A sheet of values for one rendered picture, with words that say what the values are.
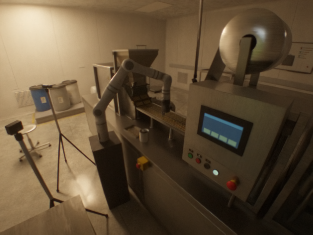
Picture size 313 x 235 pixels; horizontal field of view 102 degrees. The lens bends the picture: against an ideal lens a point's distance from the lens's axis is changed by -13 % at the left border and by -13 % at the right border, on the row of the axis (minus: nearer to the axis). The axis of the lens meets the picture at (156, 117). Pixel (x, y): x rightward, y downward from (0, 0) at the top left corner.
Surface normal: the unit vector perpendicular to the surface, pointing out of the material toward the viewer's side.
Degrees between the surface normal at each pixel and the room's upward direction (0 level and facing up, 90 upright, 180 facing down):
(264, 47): 90
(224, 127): 90
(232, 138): 90
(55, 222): 0
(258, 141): 90
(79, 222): 0
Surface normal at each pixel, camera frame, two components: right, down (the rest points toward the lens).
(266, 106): -0.78, 0.27
